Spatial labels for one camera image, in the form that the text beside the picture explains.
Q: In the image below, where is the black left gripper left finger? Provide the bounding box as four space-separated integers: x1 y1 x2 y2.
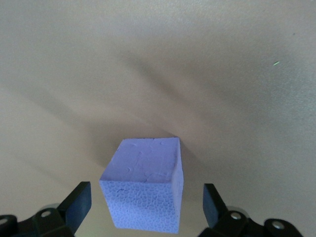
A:
33 181 92 237

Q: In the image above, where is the purple foam cube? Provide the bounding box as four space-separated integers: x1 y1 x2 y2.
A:
98 137 185 235

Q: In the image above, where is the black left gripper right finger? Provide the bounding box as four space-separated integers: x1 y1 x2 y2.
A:
199 183 266 237

